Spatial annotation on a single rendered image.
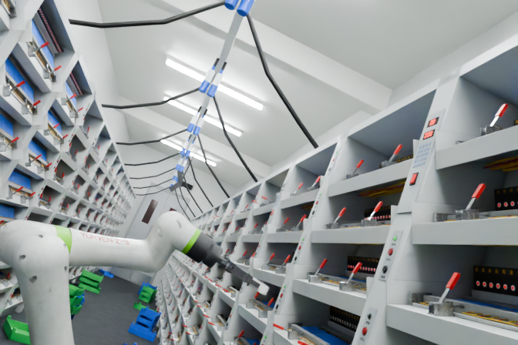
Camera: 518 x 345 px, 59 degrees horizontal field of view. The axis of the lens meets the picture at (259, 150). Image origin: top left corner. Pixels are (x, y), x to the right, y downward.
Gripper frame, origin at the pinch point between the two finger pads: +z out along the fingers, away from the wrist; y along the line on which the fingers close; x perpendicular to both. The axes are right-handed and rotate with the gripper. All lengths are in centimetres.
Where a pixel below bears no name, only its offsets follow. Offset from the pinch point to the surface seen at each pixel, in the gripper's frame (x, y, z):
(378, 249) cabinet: -32.8, -5.4, 28.5
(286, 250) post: -27, 80, 24
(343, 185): -44.9, -4.0, 6.8
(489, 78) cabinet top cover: -68, -64, 6
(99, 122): -47, 223, -123
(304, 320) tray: 0.5, 10.1, 24.0
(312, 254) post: -20.9, 10.5, 14.3
